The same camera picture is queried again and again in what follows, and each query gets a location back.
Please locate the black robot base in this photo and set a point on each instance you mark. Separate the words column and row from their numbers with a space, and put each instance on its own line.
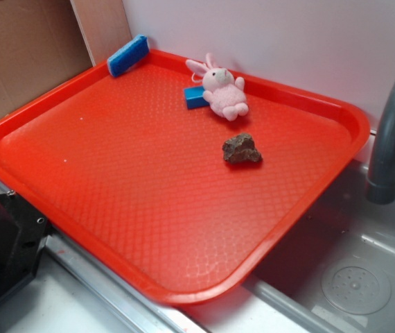
column 22, row 231

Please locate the brown rock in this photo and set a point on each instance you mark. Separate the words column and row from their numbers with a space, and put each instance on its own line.
column 241, row 148

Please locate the blue rectangular block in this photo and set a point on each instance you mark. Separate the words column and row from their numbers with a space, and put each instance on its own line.
column 194, row 97

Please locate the pink plush bunny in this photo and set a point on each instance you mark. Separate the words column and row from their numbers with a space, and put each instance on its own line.
column 224, row 93

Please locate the red plastic tray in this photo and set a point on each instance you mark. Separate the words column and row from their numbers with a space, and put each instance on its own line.
column 126, row 170

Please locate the blue white sponge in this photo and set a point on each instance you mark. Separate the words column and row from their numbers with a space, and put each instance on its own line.
column 128, row 55

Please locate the light wooden board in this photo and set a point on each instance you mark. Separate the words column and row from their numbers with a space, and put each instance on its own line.
column 104, row 27

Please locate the grey toy faucet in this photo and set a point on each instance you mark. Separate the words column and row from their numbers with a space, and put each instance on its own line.
column 389, row 128

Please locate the grey plastic sink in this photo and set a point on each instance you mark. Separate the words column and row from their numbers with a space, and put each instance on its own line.
column 334, row 272

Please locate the brown cardboard sheet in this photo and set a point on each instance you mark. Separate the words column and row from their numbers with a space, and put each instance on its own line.
column 41, row 47

